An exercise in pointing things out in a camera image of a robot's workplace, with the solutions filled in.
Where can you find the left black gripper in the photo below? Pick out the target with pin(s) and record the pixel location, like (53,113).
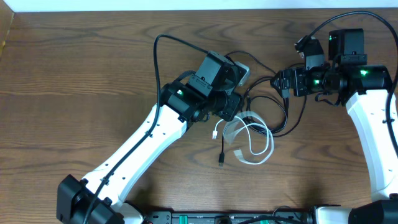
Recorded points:
(233,109)

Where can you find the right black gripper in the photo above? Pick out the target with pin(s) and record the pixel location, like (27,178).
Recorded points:
(298,74)

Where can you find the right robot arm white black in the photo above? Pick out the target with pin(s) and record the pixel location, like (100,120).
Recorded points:
(363,90)

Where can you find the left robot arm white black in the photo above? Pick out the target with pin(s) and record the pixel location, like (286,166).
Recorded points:
(100,196)

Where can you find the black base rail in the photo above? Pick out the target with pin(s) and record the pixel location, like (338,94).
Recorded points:
(281,215)

